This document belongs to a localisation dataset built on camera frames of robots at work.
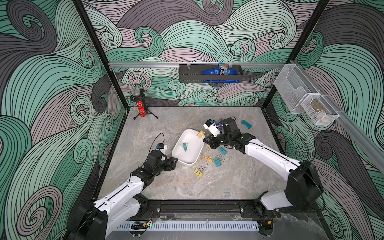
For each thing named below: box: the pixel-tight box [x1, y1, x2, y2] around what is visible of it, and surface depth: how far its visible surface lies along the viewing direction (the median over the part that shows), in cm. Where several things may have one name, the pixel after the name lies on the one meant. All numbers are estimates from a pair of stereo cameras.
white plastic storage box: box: [171, 128, 205, 167], surface depth 97 cm
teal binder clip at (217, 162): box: [214, 157, 222, 168], surface depth 91 cm
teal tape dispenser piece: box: [241, 120, 253, 130], surface depth 112 cm
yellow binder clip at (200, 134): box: [197, 130, 206, 139], surface depth 82 cm
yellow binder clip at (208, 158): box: [204, 155, 214, 163], surface depth 92 cm
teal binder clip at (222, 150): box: [219, 147, 228, 156], surface depth 94 cm
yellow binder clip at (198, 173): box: [194, 168, 204, 178], surface depth 85 cm
